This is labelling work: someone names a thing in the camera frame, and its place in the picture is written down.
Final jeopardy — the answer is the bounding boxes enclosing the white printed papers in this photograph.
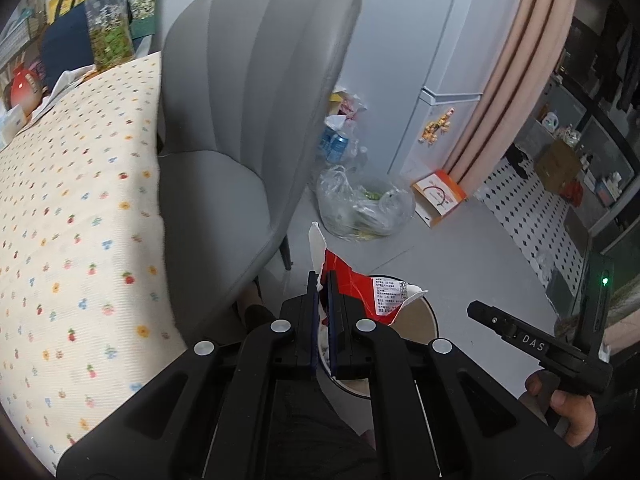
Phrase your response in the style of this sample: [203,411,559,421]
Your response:
[29,64,99,121]

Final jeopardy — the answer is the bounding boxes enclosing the red round vase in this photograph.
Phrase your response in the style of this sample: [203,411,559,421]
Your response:
[3,62,42,114]

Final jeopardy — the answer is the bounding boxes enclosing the white refrigerator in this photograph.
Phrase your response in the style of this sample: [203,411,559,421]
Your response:
[387,0,534,181]

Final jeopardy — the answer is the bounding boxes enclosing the large clear flower jar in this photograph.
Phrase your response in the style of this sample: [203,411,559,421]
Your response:
[84,0,137,72]

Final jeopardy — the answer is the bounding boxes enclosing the pink curtain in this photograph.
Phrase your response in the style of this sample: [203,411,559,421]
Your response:
[444,0,584,202]

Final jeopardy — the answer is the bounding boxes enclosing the brown cardboard box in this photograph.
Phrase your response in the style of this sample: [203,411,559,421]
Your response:
[534,138,581,194]

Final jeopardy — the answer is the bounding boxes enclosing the black wire basket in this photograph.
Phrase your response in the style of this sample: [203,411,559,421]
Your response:
[0,22,44,61]

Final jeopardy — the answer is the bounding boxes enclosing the yellow bag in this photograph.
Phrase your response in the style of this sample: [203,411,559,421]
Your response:
[47,0,94,26]

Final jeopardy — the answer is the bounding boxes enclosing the grey upholstered chair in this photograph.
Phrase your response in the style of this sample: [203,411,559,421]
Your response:
[155,0,364,319]

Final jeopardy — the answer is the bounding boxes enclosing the white round trash bin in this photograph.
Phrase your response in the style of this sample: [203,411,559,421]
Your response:
[319,274,441,402]

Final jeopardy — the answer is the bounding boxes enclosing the person's right hand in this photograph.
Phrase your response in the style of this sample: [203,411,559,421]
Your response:
[524,369,599,449]

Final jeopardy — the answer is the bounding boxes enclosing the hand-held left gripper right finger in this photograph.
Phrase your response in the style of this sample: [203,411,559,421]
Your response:
[327,270,586,480]

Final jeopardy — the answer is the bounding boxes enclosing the red and white snack wrapper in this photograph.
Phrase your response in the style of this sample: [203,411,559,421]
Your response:
[307,220,431,327]

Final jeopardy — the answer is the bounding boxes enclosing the dark hanging clothes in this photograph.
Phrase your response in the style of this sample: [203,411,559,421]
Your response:
[594,0,640,112]

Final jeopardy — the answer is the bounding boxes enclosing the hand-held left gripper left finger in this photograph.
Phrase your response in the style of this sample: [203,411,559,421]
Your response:
[56,272,321,480]

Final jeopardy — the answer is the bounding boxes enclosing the yellow figure fridge magnet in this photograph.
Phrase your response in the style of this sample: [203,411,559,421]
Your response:
[421,108,456,146]

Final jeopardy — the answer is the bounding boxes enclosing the blue and white tissue packet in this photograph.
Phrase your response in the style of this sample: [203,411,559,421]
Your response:
[0,104,26,149]

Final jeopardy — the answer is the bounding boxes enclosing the floral dotted tablecloth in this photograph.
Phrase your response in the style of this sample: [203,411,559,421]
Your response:
[0,52,189,477]

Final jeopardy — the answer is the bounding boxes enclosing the navy lunch bag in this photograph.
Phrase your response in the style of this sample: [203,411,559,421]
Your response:
[40,0,101,89]

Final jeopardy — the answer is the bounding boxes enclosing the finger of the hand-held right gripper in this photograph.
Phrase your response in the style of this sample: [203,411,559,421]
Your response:
[467,299,551,359]

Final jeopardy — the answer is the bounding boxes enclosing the clear plastic bag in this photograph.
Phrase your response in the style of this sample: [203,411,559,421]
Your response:
[315,165,416,241]

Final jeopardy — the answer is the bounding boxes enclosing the orange and white box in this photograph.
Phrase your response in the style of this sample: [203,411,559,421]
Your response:
[410,169,470,229]

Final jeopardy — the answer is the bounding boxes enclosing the red bag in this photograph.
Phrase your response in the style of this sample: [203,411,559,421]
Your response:
[564,179,585,209]

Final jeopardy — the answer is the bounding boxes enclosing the blue drink can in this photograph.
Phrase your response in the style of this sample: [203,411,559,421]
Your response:
[322,127,351,164]

